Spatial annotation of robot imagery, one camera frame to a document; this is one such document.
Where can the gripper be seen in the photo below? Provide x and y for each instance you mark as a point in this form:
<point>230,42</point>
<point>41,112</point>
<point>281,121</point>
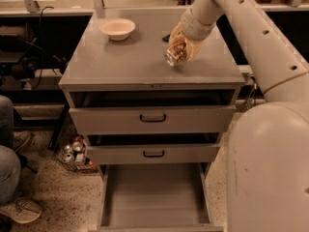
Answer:
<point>197,27</point>

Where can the orange soda can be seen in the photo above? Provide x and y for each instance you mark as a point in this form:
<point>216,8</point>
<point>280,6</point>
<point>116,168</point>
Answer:
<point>177,52</point>

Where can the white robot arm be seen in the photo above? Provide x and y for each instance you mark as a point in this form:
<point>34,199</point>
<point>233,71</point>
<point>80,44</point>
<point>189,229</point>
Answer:
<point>268,152</point>

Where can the grey drawer cabinet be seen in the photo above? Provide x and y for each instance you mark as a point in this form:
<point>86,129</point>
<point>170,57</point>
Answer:
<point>137,63</point>

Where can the grey top drawer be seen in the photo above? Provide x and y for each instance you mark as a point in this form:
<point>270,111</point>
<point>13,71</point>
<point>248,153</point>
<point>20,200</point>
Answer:
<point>143,112</point>

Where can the grey drawer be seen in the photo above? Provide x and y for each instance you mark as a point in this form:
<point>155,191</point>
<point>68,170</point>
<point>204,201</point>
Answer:
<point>155,198</point>
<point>143,112</point>
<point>154,148</point>

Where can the grey middle drawer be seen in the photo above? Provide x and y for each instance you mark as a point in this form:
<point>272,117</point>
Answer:
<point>154,148</point>

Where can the red soda can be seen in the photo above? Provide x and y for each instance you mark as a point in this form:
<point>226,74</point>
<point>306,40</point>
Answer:
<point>77,144</point>

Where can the grey bottom drawer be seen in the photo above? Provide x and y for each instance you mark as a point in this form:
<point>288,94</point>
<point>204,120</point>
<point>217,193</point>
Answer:
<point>155,198</point>

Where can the silver soda can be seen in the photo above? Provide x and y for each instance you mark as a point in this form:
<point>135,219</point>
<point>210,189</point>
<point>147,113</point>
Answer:
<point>68,158</point>

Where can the black snack packet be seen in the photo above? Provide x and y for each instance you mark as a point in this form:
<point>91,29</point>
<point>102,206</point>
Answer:
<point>166,38</point>

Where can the white bowl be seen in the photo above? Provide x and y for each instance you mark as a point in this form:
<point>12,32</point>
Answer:
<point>117,29</point>

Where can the person leg in jeans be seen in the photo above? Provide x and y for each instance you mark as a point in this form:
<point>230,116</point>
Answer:
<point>9,161</point>

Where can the white sneaker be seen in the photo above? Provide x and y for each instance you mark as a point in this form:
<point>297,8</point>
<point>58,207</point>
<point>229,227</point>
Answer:
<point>22,210</point>

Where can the black top drawer handle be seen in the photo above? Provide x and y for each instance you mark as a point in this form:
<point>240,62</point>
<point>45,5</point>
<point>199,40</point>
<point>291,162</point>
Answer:
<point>152,119</point>

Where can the black drawer handle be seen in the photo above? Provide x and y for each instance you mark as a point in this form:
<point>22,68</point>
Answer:
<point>155,155</point>
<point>152,119</point>

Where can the black middle drawer handle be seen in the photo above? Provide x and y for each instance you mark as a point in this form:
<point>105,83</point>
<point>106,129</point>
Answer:
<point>155,155</point>

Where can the wire basket of cans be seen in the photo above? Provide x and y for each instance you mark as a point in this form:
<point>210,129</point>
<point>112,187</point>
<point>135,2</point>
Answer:
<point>81,163</point>

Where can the black camera equipment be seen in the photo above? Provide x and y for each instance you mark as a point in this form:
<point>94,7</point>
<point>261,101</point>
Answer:
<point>23,59</point>

